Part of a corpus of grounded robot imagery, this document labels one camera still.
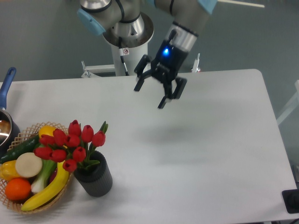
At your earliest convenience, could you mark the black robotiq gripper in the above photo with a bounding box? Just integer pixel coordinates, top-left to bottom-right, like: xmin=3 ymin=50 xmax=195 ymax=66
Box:
xmin=134 ymin=41 xmax=188 ymax=109

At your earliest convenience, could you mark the red tulip bouquet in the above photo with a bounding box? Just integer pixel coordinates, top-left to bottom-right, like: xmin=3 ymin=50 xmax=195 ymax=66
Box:
xmin=33 ymin=120 xmax=108 ymax=173

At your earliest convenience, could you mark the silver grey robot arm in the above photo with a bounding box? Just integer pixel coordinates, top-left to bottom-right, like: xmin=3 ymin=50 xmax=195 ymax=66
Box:
xmin=77 ymin=0 xmax=216 ymax=108

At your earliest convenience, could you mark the dark grey ribbed vase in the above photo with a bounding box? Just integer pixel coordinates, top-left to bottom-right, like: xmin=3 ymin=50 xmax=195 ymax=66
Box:
xmin=74 ymin=151 xmax=113 ymax=197

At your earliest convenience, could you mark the yellow lemon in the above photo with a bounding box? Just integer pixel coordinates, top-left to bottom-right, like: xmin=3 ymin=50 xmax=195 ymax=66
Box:
xmin=38 ymin=125 xmax=56 ymax=138

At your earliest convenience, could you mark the woven wicker basket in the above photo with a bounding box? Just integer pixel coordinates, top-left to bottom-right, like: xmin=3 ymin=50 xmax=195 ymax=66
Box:
xmin=0 ymin=122 xmax=73 ymax=215

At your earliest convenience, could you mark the green white leek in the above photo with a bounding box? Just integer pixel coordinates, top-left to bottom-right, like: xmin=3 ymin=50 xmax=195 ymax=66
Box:
xmin=31 ymin=160 xmax=57 ymax=194

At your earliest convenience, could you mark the red apple in basket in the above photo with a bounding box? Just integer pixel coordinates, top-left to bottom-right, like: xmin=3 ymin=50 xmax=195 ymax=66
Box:
xmin=48 ymin=168 xmax=57 ymax=184

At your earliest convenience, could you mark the green cucumber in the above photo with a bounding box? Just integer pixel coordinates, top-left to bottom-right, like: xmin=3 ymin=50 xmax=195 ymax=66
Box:
xmin=0 ymin=135 xmax=39 ymax=164

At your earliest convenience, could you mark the round beige radish slice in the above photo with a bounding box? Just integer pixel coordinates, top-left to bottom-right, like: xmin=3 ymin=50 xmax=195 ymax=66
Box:
xmin=15 ymin=153 xmax=43 ymax=178

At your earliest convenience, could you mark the yellow banana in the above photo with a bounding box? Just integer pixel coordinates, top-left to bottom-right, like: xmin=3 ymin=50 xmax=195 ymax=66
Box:
xmin=21 ymin=162 xmax=70 ymax=212

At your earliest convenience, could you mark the yellow bell pepper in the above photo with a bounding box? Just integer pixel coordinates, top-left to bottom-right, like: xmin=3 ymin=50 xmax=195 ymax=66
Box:
xmin=0 ymin=160 xmax=21 ymax=181

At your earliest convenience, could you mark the orange fruit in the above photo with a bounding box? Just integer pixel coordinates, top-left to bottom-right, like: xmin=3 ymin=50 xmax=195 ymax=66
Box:
xmin=5 ymin=178 xmax=31 ymax=201

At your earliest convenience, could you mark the black device at table edge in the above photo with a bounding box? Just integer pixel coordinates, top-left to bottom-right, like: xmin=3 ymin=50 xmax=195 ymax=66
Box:
xmin=282 ymin=189 xmax=299 ymax=214

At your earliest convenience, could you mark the black cable on pedestal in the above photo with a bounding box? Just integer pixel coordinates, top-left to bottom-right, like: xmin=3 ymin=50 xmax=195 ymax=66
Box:
xmin=118 ymin=36 xmax=130 ymax=76

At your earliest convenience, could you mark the white frame at right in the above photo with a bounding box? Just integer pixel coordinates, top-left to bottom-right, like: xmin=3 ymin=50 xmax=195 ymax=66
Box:
xmin=277 ymin=80 xmax=299 ymax=126

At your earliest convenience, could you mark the blue handled saucepan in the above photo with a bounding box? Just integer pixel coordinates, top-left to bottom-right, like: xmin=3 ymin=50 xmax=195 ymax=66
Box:
xmin=0 ymin=67 xmax=20 ymax=156

